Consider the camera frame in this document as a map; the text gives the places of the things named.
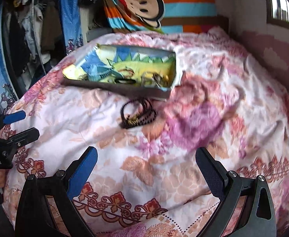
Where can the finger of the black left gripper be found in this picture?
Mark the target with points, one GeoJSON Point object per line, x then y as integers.
{"type": "Point", "coordinates": [14, 117]}
{"type": "Point", "coordinates": [22, 139]}

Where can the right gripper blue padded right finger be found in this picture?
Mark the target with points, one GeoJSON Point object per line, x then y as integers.
{"type": "Point", "coordinates": [213, 172]}

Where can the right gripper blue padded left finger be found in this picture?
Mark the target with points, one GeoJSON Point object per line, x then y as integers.
{"type": "Point", "coordinates": [79, 171]}

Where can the light blue wrist watch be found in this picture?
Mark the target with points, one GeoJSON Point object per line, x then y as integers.
{"type": "Point", "coordinates": [98, 72]}

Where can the pink floral bed quilt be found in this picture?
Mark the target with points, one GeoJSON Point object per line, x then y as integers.
{"type": "Point", "coordinates": [146, 181]}

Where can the dinosaur painted shallow box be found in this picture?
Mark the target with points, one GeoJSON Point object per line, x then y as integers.
{"type": "Point", "coordinates": [129, 60]}

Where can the blue polka dot curtain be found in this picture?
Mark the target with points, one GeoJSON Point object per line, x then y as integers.
{"type": "Point", "coordinates": [71, 24]}

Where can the striped monkey cartoon blanket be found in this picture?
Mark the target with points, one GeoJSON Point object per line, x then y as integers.
{"type": "Point", "coordinates": [163, 16]}

